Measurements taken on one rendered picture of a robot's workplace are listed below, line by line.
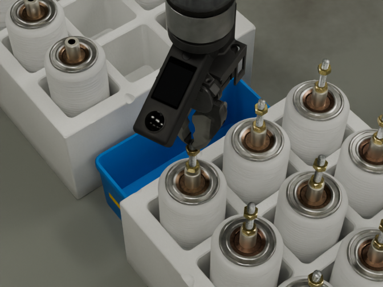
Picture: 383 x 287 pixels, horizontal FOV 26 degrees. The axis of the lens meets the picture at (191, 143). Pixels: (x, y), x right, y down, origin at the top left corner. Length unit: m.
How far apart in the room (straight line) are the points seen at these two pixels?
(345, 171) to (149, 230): 0.29
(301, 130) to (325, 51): 0.45
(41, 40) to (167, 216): 0.38
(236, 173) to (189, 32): 0.36
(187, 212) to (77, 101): 0.30
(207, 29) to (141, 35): 0.59
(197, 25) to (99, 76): 0.45
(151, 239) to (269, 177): 0.19
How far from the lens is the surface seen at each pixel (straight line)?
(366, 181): 1.18
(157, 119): 0.92
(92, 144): 1.35
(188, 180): 1.12
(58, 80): 1.29
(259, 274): 1.08
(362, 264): 1.10
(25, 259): 1.39
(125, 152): 1.37
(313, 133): 1.23
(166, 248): 1.17
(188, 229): 1.16
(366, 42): 1.69
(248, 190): 1.21
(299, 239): 1.16
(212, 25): 0.88
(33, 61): 1.40
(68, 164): 1.36
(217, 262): 1.09
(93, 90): 1.31
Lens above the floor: 1.20
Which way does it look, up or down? 53 degrees down
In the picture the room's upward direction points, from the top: straight up
